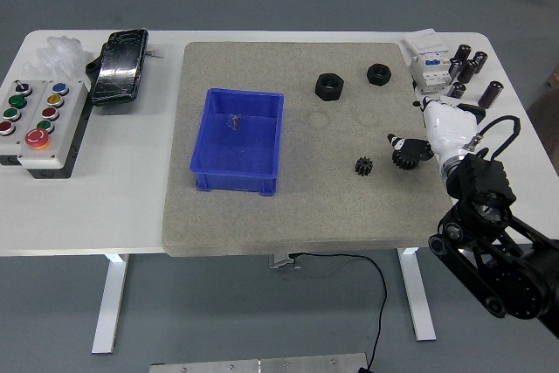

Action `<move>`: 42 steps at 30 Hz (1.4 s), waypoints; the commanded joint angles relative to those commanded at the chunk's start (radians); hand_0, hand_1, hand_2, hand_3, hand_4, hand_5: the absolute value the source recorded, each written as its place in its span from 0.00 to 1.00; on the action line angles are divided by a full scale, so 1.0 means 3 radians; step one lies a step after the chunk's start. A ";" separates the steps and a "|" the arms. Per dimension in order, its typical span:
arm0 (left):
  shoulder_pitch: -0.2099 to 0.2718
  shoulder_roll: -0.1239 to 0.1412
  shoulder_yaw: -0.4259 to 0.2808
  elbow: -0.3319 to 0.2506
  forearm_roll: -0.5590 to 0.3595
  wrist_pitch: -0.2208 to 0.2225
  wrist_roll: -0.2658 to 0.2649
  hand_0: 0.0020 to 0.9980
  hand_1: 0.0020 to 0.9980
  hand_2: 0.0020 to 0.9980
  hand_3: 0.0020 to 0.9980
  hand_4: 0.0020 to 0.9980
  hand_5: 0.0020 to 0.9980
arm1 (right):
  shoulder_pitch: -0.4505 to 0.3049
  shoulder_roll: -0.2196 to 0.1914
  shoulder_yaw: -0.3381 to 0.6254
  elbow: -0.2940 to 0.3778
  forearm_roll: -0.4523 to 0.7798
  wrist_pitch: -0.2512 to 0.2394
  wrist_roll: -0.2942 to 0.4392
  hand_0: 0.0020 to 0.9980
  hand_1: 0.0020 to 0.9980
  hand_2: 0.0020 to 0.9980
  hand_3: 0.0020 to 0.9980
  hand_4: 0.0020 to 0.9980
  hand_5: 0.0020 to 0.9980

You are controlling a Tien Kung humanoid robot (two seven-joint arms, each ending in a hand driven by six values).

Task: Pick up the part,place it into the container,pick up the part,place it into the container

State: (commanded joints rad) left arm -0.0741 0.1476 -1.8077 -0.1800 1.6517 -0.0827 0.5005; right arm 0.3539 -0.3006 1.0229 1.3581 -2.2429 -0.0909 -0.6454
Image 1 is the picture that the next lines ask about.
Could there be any black plug adapter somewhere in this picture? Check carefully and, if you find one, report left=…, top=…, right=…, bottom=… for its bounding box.
left=457, top=103, right=487, bottom=125

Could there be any white table leg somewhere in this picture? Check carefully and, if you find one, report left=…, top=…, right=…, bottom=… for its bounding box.
left=397, top=247, right=438, bottom=342
left=90, top=253, right=128, bottom=355

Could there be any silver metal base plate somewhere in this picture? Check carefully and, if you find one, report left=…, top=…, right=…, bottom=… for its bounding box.
left=148, top=352, right=370, bottom=373

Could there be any large black hex nut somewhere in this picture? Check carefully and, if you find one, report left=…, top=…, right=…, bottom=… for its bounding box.
left=314, top=73, right=346, bottom=102

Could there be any small black hex nut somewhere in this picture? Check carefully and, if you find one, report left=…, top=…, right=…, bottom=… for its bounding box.
left=365, top=63, right=392, bottom=86

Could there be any blue plastic box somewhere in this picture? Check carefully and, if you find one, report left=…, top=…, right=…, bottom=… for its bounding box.
left=188, top=87, right=286, bottom=197

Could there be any grey emergency-stop control box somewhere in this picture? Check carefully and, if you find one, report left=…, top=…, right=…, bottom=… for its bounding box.
left=16, top=80, right=91, bottom=181

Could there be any black floor cable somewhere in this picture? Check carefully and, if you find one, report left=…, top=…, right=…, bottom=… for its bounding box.
left=287, top=252, right=389, bottom=372

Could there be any tan cardboard box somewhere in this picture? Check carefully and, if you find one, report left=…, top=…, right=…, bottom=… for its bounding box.
left=544, top=63, right=559, bottom=91

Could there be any large black bevel gear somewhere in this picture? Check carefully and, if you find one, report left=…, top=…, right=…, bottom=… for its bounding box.
left=391, top=149, right=423, bottom=172

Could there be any crumpled clear plastic bag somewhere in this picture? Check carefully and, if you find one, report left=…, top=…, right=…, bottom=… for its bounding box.
left=24, top=35, right=95, bottom=82

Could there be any grey four-button control box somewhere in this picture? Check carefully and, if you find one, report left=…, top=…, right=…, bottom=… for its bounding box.
left=0, top=79, right=47, bottom=168

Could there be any metal under-table bracket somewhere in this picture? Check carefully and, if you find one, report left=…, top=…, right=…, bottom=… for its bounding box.
left=267, top=252, right=302, bottom=270

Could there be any grey-brown mat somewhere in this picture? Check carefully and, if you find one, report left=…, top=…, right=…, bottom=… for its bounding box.
left=161, top=41, right=458, bottom=258

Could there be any black wrapped foot pedal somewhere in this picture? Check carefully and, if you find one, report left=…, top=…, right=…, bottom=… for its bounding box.
left=85, top=28, right=149, bottom=107

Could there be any white circuit breaker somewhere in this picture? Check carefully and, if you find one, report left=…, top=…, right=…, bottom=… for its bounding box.
left=402, top=28, right=453, bottom=95

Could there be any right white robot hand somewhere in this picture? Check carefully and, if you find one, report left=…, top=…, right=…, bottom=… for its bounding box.
left=387, top=96, right=480, bottom=169

